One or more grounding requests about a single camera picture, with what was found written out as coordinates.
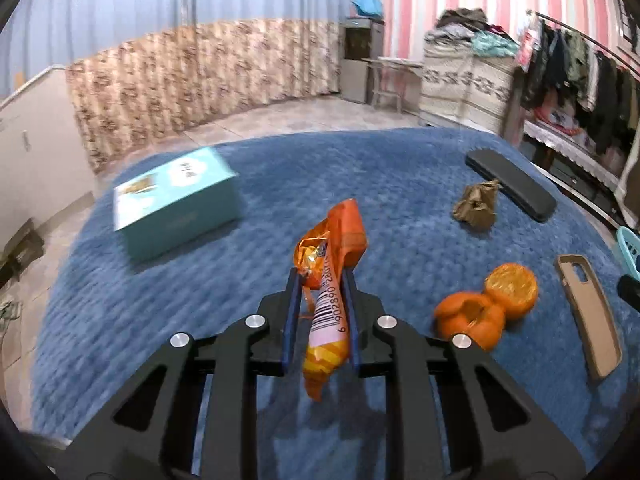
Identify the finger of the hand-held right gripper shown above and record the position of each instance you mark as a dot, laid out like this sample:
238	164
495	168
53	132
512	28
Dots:
631	287

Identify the black flat case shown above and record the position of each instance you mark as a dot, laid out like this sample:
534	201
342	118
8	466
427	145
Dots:
510	182

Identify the patterned cloth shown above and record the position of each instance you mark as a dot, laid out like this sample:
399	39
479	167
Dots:
9	314

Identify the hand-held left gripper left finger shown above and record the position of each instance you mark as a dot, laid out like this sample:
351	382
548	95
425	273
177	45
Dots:
292	320

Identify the orange tangerine left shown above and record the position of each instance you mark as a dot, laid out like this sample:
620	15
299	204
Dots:
470	320

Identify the dark low stool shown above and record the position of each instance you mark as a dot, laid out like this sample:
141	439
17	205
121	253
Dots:
20	252

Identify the grey water dispenser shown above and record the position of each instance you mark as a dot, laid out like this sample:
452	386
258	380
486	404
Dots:
360	65

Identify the orange tangerine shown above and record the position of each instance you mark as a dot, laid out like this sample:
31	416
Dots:
512	287
470	320

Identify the teal cardboard box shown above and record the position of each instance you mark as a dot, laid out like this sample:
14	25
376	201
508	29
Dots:
175	205

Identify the white framed panel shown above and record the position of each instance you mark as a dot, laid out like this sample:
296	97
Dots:
631	175

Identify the orange tangerine right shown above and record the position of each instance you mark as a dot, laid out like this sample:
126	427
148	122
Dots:
512	287

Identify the orange snack wrapper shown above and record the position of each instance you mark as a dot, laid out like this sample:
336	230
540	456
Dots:
327	260

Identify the blue textured blanket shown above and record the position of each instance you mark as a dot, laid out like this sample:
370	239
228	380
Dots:
350	170

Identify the blue bag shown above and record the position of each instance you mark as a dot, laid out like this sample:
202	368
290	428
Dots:
366	5

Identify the lace covered low shelf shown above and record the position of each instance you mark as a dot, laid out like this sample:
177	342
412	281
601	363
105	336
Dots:
565	142

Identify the light blue plastic basket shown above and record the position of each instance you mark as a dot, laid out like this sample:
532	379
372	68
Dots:
631	250

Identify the white cabinet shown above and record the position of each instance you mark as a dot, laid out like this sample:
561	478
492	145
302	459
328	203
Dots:
35	160

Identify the crumpled brown paper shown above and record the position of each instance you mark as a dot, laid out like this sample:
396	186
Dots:
477	207

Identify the brown phone case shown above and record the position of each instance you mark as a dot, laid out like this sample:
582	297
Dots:
592	320

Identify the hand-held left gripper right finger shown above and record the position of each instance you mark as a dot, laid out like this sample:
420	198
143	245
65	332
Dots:
352	325

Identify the row of hanging clothes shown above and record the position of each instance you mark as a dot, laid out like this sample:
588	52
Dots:
575	75

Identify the cloth covered drawer cabinet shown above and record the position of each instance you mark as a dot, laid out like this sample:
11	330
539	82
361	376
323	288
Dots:
465	90

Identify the grey stool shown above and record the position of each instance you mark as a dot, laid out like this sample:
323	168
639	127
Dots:
395	65

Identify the metal clothes rack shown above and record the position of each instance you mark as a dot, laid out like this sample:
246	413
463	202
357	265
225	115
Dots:
575	27

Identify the pile of folded clothes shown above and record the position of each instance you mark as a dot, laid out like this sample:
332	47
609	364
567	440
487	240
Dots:
470	30

